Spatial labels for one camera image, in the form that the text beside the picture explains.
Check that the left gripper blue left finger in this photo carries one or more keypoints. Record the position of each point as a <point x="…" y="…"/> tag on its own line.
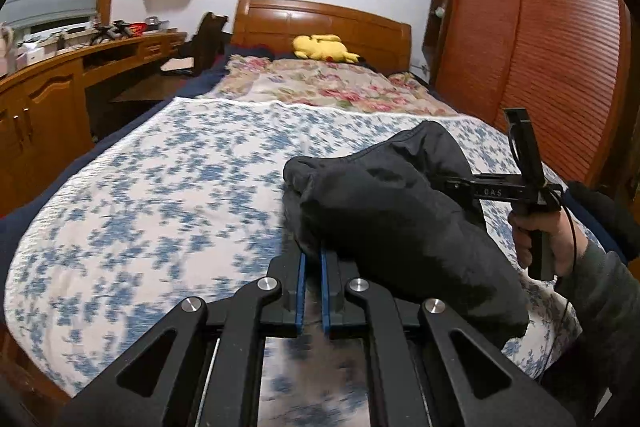
<point x="300" y="293"/>

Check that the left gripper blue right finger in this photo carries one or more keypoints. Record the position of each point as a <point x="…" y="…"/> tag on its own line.
<point x="325" y="295"/>

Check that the dark grey jacket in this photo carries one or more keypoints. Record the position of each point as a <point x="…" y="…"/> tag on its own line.
<point x="379" y="209"/>

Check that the right forearm grey sleeve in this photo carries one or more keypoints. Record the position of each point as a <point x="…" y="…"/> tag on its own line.
<point x="597" y="378"/>

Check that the person's right hand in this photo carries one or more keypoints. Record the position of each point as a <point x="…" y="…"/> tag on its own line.
<point x="567" y="243"/>

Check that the blue floral white quilt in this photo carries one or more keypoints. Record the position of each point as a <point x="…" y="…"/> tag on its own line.
<point x="190" y="203"/>

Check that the wooden louvered wardrobe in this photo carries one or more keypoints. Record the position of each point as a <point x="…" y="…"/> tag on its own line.
<point x="572" y="64"/>

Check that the pink floral blanket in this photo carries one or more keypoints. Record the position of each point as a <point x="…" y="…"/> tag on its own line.
<point x="339" y="85"/>

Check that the yellow plush toy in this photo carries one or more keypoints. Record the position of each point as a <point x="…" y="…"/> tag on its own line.
<point x="326" y="48"/>

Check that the dark wooden chair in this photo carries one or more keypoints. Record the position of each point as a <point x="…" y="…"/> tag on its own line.
<point x="202" y="51"/>

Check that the wooden headboard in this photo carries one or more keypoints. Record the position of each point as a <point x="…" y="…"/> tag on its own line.
<point x="273" y="24"/>

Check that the wooden desk cabinet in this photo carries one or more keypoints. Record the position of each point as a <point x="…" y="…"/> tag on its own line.
<point x="45" y="123"/>

